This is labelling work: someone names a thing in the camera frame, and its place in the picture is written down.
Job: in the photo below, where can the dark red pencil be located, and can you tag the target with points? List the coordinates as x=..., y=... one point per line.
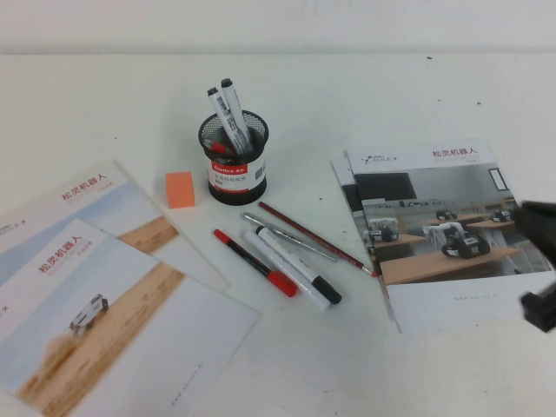
x=313, y=236

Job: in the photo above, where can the black mesh pen holder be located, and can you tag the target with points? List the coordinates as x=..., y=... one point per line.
x=234, y=184

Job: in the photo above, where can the short red pen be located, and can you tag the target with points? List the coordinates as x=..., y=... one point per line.
x=219, y=148

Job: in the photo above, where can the desert robot brochure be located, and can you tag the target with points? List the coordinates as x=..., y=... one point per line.
x=130, y=326
x=108, y=195

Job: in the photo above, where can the classroom robot brochure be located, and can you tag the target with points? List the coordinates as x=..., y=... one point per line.
x=346, y=182
x=456, y=243

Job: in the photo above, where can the silver metal pen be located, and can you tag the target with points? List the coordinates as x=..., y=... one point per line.
x=313, y=248

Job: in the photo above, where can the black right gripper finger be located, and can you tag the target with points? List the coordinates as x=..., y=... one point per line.
x=540, y=223
x=540, y=310

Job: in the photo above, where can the orange rectangular block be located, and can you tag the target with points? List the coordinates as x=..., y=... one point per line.
x=180, y=191

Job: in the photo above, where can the white whiteboard marker black cap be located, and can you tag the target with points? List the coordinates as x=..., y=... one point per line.
x=232, y=108

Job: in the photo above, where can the black pen red caps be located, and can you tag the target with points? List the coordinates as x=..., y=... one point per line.
x=282, y=284

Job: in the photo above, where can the white marker with barcode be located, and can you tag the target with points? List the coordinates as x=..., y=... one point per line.
x=218, y=110

